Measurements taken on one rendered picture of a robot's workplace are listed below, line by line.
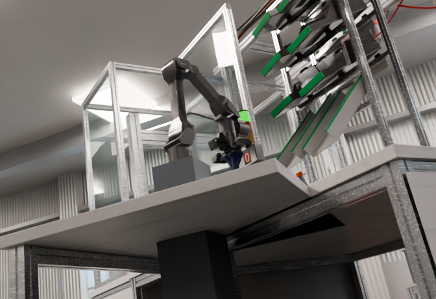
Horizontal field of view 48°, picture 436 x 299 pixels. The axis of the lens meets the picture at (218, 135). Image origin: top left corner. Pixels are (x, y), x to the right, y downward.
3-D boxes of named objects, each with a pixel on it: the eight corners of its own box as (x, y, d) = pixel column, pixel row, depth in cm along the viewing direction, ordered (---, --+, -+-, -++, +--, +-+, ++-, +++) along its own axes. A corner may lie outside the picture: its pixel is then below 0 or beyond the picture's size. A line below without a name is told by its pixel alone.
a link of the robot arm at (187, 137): (180, 143, 151) (177, 124, 153) (162, 153, 156) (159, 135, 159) (196, 146, 156) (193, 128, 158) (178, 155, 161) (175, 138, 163)
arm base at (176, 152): (167, 167, 151) (165, 148, 154) (176, 171, 157) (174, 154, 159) (187, 160, 149) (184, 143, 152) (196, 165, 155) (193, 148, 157)
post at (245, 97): (269, 212, 195) (226, 8, 231) (265, 215, 197) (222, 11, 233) (275, 212, 196) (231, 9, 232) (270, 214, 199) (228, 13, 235)
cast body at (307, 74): (313, 87, 147) (300, 69, 148) (305, 94, 150) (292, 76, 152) (331, 78, 151) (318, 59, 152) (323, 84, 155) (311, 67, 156)
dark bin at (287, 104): (292, 100, 152) (279, 82, 154) (274, 119, 163) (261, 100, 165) (348, 71, 167) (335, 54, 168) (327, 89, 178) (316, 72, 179)
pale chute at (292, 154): (302, 159, 144) (291, 150, 144) (282, 174, 155) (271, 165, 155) (340, 101, 159) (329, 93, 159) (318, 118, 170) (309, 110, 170)
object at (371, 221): (397, 157, 98) (392, 143, 99) (127, 279, 213) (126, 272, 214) (653, 168, 173) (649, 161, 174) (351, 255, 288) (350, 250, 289)
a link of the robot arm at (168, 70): (172, 54, 166) (187, 59, 170) (159, 63, 170) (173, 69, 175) (183, 139, 153) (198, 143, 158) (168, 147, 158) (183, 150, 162)
